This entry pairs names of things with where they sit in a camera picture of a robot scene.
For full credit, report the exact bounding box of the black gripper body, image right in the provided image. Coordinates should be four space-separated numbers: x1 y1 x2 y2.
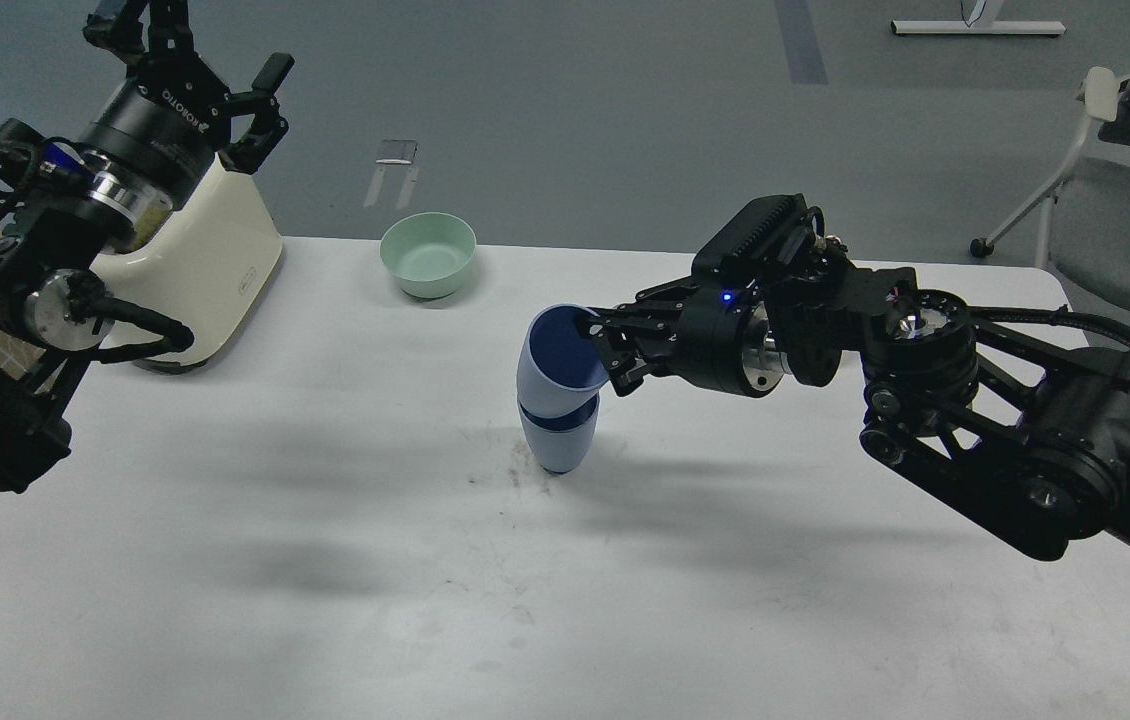
664 277 788 398

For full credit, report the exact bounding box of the mint green bowl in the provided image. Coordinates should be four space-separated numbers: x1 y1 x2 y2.
379 211 477 300

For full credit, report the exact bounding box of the white table leg base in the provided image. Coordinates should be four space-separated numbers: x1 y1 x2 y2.
890 1 1067 38

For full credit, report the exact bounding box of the blue cup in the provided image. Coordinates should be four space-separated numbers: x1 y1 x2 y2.
519 394 601 474
516 304 609 419

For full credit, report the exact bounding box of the black camera box on wrist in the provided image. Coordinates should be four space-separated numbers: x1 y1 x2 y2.
690 193 825 290

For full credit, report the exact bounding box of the cream white toaster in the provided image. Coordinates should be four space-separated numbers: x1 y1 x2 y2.
92 161 283 374

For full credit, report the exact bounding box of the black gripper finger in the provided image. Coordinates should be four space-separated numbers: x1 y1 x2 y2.
573 290 696 342
221 53 295 176
593 333 673 397
82 1 194 67

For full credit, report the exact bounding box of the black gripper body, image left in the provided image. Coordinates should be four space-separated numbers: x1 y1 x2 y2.
79 55 262 210

